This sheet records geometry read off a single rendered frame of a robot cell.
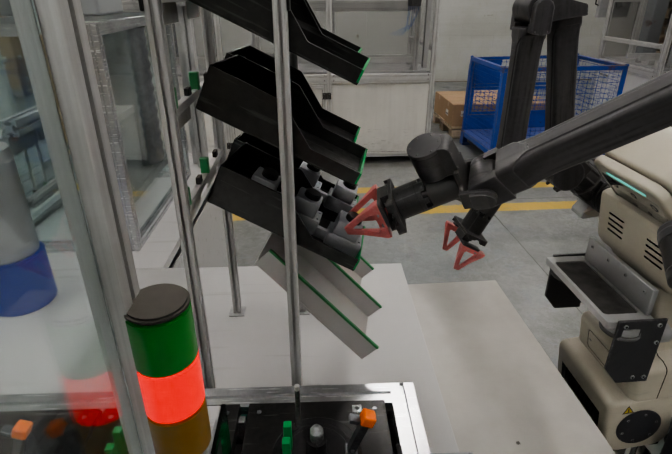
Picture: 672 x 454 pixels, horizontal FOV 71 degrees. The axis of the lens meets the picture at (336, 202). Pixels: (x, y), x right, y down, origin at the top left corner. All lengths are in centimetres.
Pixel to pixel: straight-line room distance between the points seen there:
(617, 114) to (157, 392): 60
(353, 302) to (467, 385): 30
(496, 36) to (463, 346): 884
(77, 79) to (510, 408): 98
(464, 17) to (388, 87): 502
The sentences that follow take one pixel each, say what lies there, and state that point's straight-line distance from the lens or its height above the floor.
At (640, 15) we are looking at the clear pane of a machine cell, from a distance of 604.
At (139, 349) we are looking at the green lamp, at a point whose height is 139.
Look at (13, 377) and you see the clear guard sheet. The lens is 30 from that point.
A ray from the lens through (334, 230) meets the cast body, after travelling 83.
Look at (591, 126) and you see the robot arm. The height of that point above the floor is 147.
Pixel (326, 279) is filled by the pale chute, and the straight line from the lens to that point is 100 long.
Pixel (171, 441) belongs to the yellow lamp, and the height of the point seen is 129.
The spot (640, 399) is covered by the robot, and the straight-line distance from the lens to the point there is 131.
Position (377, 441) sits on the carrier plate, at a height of 97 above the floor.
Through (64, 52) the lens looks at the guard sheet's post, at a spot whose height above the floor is 160.
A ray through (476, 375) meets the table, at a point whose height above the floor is 86.
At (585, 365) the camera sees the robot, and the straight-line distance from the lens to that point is 136.
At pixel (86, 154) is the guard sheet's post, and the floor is 154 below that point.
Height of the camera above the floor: 164
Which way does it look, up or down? 24 degrees down
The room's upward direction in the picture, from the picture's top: straight up
